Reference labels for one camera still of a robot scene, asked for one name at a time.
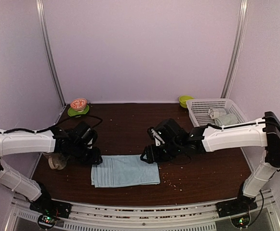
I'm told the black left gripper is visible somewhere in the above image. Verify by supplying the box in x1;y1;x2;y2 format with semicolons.
70;142;102;165

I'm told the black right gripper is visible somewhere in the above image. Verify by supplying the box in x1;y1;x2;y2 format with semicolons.
141;141;183;164

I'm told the light blue towel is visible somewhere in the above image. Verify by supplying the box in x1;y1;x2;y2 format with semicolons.
91;155;160;188

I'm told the white perforated plastic basket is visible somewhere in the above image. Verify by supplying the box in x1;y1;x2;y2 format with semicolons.
186;99;247;127

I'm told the mint green panda towel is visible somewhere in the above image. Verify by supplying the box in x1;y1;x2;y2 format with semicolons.
214;114;238;126

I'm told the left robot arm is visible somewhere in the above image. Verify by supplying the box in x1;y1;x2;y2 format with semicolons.
0;121;103;214

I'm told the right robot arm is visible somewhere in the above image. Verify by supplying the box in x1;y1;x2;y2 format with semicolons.
140;111;280;213

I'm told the beige printed mug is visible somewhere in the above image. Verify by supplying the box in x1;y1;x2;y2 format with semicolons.
48;155;67;170

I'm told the green saucer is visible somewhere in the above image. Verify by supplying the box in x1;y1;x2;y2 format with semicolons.
67;104;90;117

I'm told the red patterned small bowl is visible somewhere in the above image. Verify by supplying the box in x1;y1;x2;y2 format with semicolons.
70;98;87;111

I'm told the lime green bowl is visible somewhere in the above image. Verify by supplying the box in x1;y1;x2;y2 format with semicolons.
178;95;194;109

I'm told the rolled towel in basket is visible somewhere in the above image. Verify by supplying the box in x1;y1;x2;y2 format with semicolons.
208;108;230;119

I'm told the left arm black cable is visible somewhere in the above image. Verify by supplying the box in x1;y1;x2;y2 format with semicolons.
0;115;104;135

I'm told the front aluminium rail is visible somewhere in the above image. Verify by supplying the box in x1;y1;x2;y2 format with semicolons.
9;189;280;231

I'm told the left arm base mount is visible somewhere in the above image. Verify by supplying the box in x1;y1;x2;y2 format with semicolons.
28;182;72;231

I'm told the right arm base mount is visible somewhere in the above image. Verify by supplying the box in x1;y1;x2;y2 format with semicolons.
215;191;258;229

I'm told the right aluminium corner post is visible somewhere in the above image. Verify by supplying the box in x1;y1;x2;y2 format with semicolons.
221;0;249;98

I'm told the aluminium corner post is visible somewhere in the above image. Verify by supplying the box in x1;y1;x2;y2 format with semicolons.
36;0;66;107
221;0;249;98

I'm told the left aluminium corner post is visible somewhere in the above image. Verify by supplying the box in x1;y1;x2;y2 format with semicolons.
36;0;66;107

